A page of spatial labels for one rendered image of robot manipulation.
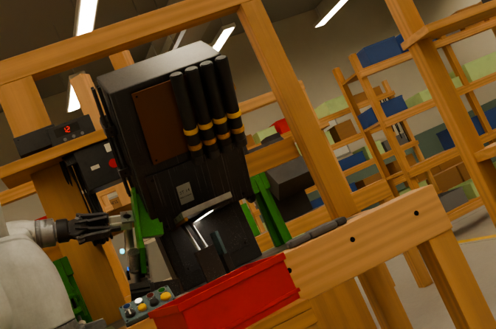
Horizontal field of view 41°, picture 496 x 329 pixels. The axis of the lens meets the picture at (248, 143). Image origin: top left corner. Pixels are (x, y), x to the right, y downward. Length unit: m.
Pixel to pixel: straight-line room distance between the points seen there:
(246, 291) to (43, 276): 0.49
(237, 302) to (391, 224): 0.64
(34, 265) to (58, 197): 1.06
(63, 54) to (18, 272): 1.34
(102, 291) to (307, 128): 1.00
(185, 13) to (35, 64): 0.61
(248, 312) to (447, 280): 0.74
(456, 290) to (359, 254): 0.33
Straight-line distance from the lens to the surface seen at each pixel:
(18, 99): 2.58
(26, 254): 1.45
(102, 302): 2.47
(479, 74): 8.01
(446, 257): 2.14
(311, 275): 1.96
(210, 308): 1.59
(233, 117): 2.01
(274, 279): 1.67
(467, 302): 2.17
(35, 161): 2.40
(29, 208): 12.24
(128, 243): 2.24
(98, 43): 2.64
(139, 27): 2.67
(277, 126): 10.03
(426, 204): 2.12
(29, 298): 1.43
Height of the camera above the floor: 1.03
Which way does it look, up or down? 6 degrees up
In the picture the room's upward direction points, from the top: 24 degrees counter-clockwise
